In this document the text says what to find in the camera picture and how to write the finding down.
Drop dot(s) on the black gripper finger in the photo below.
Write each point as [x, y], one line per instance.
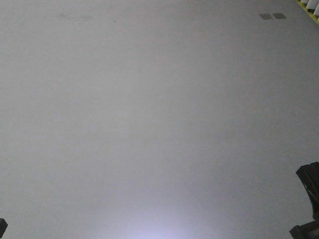
[306, 231]
[309, 176]

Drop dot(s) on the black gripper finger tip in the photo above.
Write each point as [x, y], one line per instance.
[3, 227]

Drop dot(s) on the yellow white object at corner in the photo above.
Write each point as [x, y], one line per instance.
[311, 7]

